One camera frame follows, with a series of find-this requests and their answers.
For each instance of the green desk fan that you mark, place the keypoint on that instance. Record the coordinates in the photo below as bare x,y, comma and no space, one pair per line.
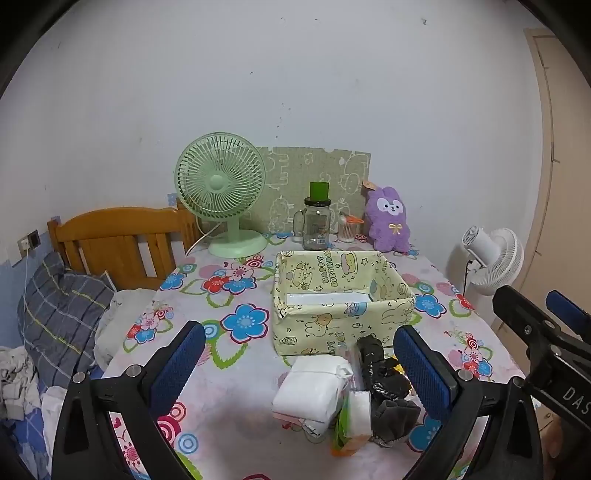
217,184

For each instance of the grey plaid pillow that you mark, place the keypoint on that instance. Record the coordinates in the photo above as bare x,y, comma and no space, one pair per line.
60,314

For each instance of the white soft tissue pack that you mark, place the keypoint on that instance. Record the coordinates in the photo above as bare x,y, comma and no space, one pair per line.
309,387

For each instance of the glass mug jar green lid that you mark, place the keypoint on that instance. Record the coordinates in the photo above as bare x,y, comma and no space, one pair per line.
316,221

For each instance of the green cartoon print board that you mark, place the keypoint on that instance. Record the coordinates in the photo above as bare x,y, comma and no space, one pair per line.
295,170

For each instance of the wall socket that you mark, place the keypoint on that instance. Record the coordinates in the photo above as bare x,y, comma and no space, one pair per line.
30,239

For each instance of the beige door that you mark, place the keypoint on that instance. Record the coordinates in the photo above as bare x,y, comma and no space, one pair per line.
568,184

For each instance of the white standing fan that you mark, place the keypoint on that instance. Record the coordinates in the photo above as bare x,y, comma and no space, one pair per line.
498,258

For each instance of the floral tablecloth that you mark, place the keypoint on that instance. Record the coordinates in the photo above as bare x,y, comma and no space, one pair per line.
231,429

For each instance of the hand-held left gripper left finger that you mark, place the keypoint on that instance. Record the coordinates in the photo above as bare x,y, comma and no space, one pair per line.
178,369

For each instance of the yellow cartoon fabric storage box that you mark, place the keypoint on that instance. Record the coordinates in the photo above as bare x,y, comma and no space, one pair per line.
314,327

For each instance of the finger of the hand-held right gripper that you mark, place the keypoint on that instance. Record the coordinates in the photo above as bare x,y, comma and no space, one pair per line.
565,309
517,309

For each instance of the grey cloth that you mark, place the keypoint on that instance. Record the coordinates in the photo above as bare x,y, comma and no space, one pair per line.
397,420

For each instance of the blue patterned bed sheet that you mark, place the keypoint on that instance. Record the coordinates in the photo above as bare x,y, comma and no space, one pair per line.
27,443

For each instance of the cotton swab jar orange lid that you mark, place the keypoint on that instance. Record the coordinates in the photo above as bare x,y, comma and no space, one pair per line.
346,230

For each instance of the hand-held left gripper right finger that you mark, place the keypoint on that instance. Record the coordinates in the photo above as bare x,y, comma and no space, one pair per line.
425,374

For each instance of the purple plush toy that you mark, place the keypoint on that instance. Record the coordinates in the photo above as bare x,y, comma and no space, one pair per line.
390,217

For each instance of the white crumpled bedding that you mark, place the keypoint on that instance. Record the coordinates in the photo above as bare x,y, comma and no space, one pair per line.
120,323

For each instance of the grey white crumpled clothes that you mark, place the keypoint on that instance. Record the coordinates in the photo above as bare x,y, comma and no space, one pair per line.
18,383

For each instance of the green tissue packet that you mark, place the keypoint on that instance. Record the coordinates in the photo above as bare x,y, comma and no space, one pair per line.
358,415

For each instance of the black plastic bag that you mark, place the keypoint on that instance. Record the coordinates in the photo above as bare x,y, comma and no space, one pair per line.
374,369

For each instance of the wooden bed headboard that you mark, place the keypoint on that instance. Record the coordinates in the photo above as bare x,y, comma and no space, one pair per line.
115,226

